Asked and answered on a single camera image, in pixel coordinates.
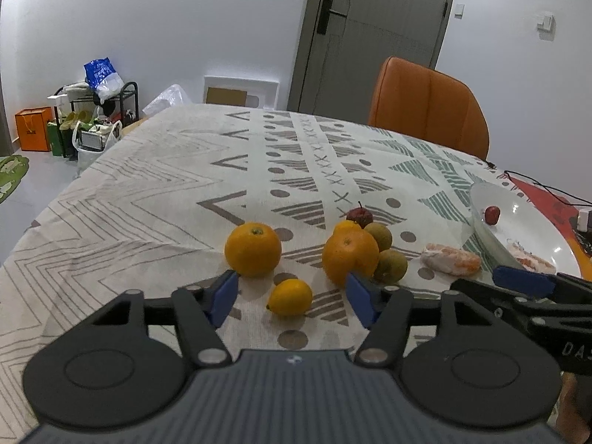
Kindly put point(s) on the clear plastic bag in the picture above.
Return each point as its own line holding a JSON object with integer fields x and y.
{"x": 169, "y": 99}

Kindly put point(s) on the white power adapter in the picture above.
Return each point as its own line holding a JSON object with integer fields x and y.
{"x": 585, "y": 219}

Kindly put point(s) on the white plate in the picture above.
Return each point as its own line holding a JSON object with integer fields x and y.
{"x": 522, "y": 231}

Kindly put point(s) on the green floor mat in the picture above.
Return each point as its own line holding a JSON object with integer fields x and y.
{"x": 11, "y": 175}

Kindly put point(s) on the grey door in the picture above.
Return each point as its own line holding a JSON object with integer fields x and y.
{"x": 370, "y": 32}

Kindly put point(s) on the white frame with cardboard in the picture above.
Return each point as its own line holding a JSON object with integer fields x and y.
{"x": 240, "y": 92}

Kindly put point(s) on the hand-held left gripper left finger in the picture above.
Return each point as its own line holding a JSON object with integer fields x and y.
{"x": 224, "y": 298}

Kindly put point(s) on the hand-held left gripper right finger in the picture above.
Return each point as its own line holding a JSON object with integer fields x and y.
{"x": 361, "y": 300}

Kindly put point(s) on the peeled citrus segment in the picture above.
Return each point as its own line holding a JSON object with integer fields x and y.
{"x": 451, "y": 260}
{"x": 532, "y": 261}

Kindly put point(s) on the large orange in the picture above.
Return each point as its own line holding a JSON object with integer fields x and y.
{"x": 253, "y": 249}
{"x": 350, "y": 254}

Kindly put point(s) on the patterned tablecloth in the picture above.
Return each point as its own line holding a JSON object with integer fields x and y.
{"x": 162, "y": 194}

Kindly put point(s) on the blue and white plastic bag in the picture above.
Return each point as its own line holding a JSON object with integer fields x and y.
{"x": 102, "y": 78}

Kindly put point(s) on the small orange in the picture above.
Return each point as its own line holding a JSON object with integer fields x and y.
{"x": 346, "y": 226}

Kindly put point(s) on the person's right forearm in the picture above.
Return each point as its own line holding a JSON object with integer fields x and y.
{"x": 576, "y": 407}

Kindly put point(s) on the green-brown round fruit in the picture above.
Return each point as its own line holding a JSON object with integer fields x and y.
{"x": 391, "y": 266}
{"x": 380, "y": 235}

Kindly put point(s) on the pale green shoes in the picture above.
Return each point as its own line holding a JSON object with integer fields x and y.
{"x": 76, "y": 120}

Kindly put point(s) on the orange paper bag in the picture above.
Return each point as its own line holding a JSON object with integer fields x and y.
{"x": 33, "y": 129}

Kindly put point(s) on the red table mat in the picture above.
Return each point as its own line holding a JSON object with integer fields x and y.
{"x": 550, "y": 208}

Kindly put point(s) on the black metal rack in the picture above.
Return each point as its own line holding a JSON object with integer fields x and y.
{"x": 132, "y": 97}

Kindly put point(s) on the green paper bag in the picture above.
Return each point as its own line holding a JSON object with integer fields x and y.
{"x": 55, "y": 138}

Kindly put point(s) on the small yellow lemon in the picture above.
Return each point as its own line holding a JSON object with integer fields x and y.
{"x": 290, "y": 298}

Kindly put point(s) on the white light switch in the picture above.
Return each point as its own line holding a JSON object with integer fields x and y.
{"x": 546, "y": 21}
{"x": 459, "y": 10}

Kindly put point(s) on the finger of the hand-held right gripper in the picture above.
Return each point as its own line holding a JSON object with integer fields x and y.
{"x": 522, "y": 281}
{"x": 490, "y": 298}

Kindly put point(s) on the small red apple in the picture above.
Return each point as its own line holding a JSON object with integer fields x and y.
{"x": 360, "y": 215}

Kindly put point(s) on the small dark red fruit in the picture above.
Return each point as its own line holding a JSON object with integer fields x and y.
{"x": 492, "y": 214}

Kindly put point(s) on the orange chair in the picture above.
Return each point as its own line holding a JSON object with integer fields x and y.
{"x": 425, "y": 101}

